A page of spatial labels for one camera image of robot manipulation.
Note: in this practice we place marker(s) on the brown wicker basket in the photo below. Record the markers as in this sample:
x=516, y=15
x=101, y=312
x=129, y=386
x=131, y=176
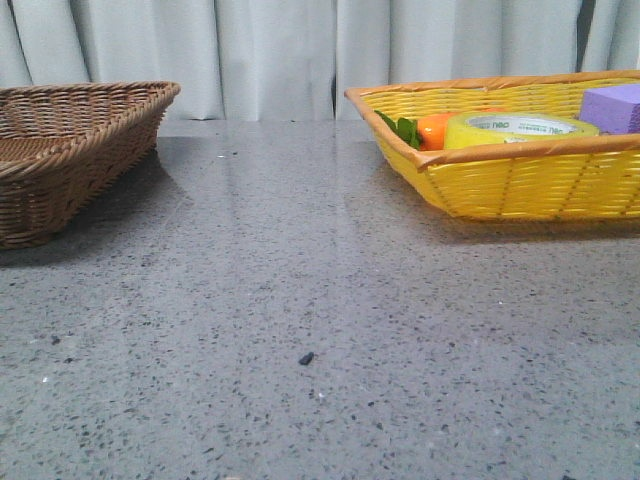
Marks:
x=63, y=145

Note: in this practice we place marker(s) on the orange toy carrot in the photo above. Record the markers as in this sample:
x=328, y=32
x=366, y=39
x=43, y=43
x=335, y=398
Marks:
x=426, y=133

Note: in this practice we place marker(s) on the yellow tape roll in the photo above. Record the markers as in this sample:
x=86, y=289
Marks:
x=488, y=128

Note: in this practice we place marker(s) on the white curtain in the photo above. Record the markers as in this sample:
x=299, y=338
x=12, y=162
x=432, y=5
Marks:
x=293, y=60

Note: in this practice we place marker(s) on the purple foam block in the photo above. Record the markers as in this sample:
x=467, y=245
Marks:
x=613, y=109

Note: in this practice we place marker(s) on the yellow woven basket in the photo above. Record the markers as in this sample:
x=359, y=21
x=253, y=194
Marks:
x=549, y=180

